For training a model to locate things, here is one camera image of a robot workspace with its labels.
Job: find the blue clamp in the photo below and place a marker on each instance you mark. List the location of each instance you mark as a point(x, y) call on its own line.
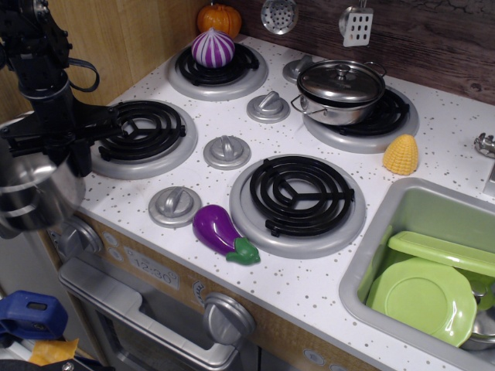
point(27, 315)

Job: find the front right stove burner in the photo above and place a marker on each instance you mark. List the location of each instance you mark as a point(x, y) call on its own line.
point(297, 206)

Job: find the grey stove knob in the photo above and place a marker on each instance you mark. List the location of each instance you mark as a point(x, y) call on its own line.
point(227, 153)
point(292, 69)
point(174, 207)
point(268, 109)

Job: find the grey stove knob back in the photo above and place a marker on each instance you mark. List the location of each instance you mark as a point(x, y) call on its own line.
point(292, 69)

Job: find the grey stove knob middle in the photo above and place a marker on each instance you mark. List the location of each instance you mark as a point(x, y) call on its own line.
point(227, 153)

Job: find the tall steel pot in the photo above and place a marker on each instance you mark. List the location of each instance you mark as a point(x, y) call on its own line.
point(36, 193)

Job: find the back right stove burner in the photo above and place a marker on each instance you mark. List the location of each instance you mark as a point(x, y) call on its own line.
point(393, 116)

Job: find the steel pot in sink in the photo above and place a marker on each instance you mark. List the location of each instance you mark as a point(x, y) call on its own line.
point(482, 336)

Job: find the purple toy eggplant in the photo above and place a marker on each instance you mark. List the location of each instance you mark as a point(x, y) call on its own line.
point(213, 227)

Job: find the yellow toy corn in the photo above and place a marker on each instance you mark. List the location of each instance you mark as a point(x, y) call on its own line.
point(401, 156)

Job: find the hanging steel strainer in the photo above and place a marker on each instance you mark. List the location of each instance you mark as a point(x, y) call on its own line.
point(279, 16)

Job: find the steel pan with lid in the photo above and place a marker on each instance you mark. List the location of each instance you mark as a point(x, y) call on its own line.
point(339, 92)

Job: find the grey sink basin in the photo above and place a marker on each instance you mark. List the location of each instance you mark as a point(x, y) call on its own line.
point(423, 207)

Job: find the stove burner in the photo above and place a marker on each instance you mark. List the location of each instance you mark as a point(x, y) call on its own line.
point(243, 75)
point(156, 138)
point(297, 206)
point(393, 116)

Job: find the orange toy pumpkin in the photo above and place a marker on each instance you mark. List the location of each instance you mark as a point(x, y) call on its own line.
point(223, 18)

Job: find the grey oven knob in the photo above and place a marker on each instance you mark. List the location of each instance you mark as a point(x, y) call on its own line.
point(74, 236)
point(226, 321)

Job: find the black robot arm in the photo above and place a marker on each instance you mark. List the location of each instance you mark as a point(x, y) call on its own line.
point(34, 47)

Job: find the purple white toy onion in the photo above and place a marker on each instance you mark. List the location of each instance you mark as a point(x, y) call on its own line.
point(213, 49)

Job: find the silver faucet handle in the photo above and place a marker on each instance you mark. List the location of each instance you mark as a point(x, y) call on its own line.
point(485, 145)

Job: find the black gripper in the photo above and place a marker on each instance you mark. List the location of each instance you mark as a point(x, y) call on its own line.
point(61, 126)

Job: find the green plastic tray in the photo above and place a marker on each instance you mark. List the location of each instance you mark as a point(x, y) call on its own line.
point(443, 252)

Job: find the front left stove burner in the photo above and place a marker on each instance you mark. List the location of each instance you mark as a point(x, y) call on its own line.
point(156, 138)

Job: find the grey oven knob right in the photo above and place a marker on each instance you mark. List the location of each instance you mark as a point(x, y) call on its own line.
point(226, 321)

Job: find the grey stove knob front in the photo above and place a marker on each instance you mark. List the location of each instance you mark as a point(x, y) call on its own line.
point(174, 207)

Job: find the grey oven knob left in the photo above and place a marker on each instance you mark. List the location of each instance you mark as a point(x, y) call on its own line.
point(74, 236)

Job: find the green plastic plate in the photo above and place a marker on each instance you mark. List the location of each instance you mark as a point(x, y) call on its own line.
point(431, 297)

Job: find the back left stove burner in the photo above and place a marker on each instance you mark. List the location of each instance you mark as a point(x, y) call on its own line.
point(243, 75)

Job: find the yellow cloth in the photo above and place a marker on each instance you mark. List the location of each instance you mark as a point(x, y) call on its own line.
point(47, 352)

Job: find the grey stove knob upper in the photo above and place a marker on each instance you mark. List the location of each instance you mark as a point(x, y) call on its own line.
point(268, 109)

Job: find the grey oven door handle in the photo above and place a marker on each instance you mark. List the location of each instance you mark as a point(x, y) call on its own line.
point(143, 330)

